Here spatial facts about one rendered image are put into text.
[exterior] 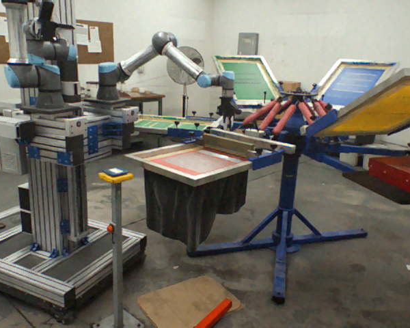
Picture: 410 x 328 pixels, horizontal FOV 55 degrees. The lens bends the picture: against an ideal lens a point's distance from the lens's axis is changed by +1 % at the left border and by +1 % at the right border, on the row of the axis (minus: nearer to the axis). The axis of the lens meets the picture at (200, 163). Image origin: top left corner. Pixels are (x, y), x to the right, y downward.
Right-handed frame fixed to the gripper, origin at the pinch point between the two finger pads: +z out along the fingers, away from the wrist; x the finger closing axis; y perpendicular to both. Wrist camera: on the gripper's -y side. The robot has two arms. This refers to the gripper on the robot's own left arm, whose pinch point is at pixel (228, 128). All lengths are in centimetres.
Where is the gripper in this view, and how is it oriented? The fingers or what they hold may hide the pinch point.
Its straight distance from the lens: 248.8
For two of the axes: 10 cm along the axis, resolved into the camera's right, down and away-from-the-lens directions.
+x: -6.8, 1.8, -7.1
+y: -7.3, -2.1, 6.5
